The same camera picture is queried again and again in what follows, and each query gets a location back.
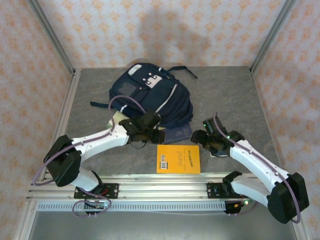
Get navy notebook with plant print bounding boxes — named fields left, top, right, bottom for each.
left=159, top=123, right=194, bottom=145

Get green white notepad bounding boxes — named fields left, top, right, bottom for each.
left=106, top=111, right=128, bottom=130

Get navy blue backpack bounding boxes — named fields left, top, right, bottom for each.
left=89, top=62, right=198, bottom=132

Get small circuit board green light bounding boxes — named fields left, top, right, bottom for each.
left=224, top=198, right=258, bottom=216
left=84, top=201, right=112, bottom=211

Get grey sheet metal panel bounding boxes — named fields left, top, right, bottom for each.
left=29, top=211, right=298, bottom=240

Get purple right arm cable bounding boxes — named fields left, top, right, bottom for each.
left=214, top=112, right=302, bottom=224

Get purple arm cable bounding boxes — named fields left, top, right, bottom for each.
left=33, top=94, right=149, bottom=219
left=214, top=112, right=302, bottom=224

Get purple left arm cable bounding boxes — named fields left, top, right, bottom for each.
left=33, top=94, right=149, bottom=219

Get aluminium table edge rail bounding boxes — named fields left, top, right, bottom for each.
left=39, top=170, right=285, bottom=181

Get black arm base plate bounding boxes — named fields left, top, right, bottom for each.
left=206, top=182, right=252, bottom=200
left=74, top=183, right=120, bottom=200

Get wide aluminium base rail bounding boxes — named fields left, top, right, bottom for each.
left=26, top=181, right=301, bottom=202

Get white slotted cable duct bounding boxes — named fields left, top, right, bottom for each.
left=37, top=201, right=227, bottom=212

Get aluminium side rail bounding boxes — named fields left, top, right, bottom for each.
left=39, top=68, right=82, bottom=181

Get aluminium frame post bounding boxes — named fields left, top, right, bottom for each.
left=26, top=0, right=76, bottom=76
left=249, top=0, right=298, bottom=74

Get aluminium lower frame strut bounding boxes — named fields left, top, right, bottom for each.
left=14, top=201, right=38, bottom=240
left=287, top=199, right=313, bottom=240

